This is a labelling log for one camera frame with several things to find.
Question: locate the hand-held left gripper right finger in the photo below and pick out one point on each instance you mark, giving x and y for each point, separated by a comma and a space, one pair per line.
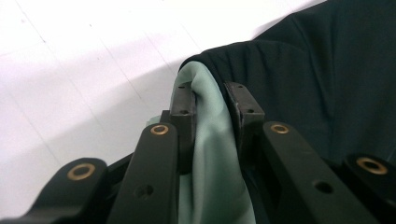
295, 168

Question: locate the white table sheet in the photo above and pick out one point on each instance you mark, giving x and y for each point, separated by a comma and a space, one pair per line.
77, 77

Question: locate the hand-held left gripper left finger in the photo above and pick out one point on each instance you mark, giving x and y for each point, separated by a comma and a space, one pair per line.
152, 174

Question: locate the black and green shirt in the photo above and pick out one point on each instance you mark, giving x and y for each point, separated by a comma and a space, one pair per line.
311, 77

